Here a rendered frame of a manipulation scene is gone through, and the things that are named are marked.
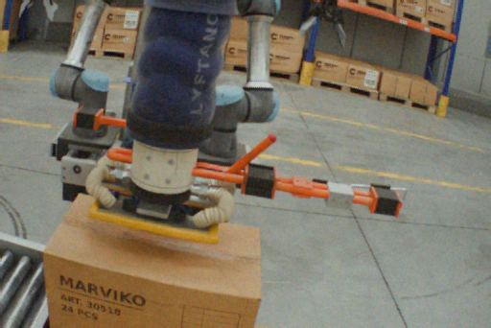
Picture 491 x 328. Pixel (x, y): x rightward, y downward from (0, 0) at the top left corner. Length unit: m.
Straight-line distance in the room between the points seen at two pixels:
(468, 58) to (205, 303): 10.32
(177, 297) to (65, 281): 0.32
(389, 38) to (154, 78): 9.34
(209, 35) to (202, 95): 0.15
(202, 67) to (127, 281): 0.57
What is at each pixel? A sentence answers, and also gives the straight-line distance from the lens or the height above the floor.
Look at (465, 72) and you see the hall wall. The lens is 11.34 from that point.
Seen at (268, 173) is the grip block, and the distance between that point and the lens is 1.41.
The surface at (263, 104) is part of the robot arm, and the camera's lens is 1.95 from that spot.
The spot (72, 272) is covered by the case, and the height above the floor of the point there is 0.90.
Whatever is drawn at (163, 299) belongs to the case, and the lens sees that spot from 1.38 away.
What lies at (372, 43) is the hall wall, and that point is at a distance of 10.34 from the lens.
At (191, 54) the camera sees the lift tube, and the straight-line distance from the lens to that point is 1.22.
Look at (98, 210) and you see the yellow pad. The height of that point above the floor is 1.08.
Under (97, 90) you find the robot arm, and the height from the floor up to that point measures 1.22.
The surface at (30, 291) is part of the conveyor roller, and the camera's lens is 1.91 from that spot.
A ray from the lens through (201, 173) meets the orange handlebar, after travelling 1.37.
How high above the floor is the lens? 1.71
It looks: 21 degrees down
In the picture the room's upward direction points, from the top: 11 degrees clockwise
